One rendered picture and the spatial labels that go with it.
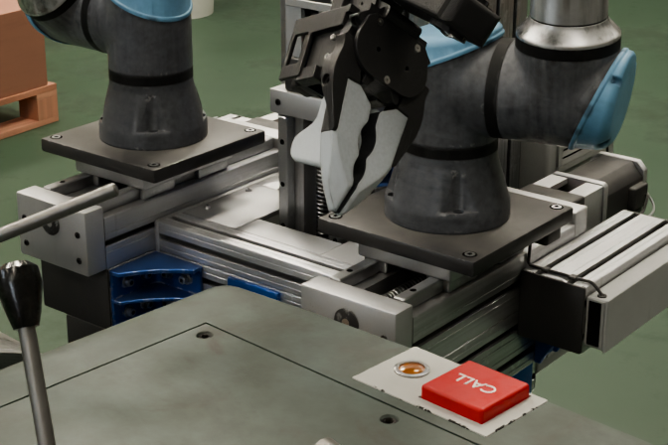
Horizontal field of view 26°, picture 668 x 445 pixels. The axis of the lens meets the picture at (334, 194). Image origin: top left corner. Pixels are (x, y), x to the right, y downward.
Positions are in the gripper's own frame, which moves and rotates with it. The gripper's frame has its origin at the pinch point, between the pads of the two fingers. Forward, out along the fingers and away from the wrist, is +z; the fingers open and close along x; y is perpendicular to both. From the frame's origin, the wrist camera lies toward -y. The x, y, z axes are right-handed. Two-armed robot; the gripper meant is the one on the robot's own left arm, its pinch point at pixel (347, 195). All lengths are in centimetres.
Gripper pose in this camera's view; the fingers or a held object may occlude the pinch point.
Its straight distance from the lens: 101.0
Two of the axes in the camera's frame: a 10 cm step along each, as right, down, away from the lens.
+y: -6.7, 1.0, 7.4
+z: -2.5, 9.0, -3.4
